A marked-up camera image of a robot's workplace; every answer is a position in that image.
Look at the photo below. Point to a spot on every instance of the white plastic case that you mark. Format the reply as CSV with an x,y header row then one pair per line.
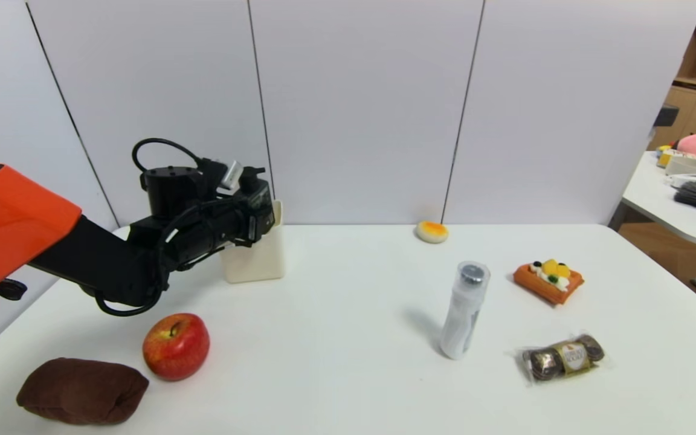
x,y
685,164

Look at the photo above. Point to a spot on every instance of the orange topped toy bun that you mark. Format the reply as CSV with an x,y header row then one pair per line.
x,y
432,232

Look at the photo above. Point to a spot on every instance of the gold chocolate balls pack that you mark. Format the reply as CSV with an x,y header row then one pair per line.
x,y
563,356

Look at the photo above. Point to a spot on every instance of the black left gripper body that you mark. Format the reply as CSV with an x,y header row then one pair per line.
x,y
261,210

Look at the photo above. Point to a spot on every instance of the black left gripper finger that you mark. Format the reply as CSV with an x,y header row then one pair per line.
x,y
266,208

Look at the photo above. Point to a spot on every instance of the white side table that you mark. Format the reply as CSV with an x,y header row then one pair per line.
x,y
656,205

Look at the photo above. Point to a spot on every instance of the yellow toy block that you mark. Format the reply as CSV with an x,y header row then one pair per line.
x,y
664,157

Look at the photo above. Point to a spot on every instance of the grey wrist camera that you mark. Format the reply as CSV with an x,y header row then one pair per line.
x,y
232,174

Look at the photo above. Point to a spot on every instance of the white bottle with clear cap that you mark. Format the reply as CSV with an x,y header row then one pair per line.
x,y
463,314

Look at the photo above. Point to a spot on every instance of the brown cloth pouch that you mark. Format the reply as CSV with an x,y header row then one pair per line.
x,y
82,391

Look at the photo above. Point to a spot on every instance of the cream white plastic box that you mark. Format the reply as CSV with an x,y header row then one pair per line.
x,y
257,260

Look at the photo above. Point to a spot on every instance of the red apple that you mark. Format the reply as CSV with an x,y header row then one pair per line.
x,y
176,347

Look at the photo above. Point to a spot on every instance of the toy waffle with fruit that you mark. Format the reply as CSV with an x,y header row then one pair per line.
x,y
547,280

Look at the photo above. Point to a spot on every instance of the orange and black left arm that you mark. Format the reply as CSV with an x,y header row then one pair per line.
x,y
16,223

